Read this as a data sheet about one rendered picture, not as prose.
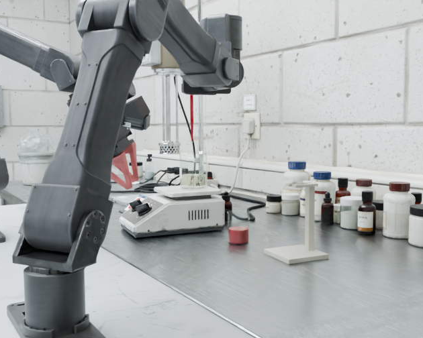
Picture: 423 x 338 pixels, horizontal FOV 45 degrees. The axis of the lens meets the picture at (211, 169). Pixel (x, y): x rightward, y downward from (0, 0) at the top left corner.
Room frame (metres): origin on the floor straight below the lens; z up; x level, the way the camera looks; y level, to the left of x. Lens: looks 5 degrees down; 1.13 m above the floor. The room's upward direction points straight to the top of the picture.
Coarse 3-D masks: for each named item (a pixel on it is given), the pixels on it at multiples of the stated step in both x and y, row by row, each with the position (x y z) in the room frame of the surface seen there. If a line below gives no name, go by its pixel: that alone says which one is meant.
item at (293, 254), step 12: (312, 192) 0.87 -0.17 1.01; (312, 204) 0.87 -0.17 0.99; (312, 216) 0.87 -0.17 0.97; (312, 228) 0.87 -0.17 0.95; (312, 240) 0.87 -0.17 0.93; (264, 252) 0.88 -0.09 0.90; (276, 252) 0.86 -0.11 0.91; (288, 252) 0.85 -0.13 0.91; (300, 252) 0.85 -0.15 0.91; (312, 252) 0.85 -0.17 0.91
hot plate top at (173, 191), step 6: (162, 186) 1.14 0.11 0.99; (168, 186) 1.14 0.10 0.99; (174, 186) 1.14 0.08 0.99; (162, 192) 1.07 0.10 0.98; (168, 192) 1.04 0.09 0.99; (174, 192) 1.04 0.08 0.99; (180, 192) 1.04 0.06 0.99; (186, 192) 1.04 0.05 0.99; (192, 192) 1.05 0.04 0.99; (198, 192) 1.05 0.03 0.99; (204, 192) 1.06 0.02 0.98; (210, 192) 1.07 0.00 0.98; (216, 192) 1.07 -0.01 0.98
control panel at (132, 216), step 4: (144, 200) 1.12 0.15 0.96; (148, 200) 1.11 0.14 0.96; (152, 200) 1.09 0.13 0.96; (152, 204) 1.06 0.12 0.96; (156, 204) 1.05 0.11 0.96; (160, 204) 1.04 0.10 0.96; (152, 208) 1.04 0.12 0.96; (156, 208) 1.03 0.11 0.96; (128, 212) 1.10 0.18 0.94; (132, 212) 1.08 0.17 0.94; (136, 212) 1.07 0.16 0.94; (148, 212) 1.03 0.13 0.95; (124, 216) 1.09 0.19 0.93; (128, 216) 1.07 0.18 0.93; (132, 216) 1.06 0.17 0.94; (136, 216) 1.04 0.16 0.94; (140, 216) 1.03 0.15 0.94; (144, 216) 1.02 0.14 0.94; (128, 220) 1.05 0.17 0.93; (132, 220) 1.03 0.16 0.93; (136, 220) 1.02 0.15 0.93
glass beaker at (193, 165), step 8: (184, 152) 1.12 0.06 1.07; (192, 152) 1.13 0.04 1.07; (200, 152) 1.13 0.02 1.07; (184, 160) 1.08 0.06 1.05; (192, 160) 1.07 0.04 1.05; (200, 160) 1.08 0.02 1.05; (184, 168) 1.08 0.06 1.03; (192, 168) 1.07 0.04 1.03; (200, 168) 1.08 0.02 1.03; (184, 176) 1.08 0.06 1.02; (192, 176) 1.07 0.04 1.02; (200, 176) 1.08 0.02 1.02; (184, 184) 1.08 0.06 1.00; (192, 184) 1.07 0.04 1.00; (200, 184) 1.08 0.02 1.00
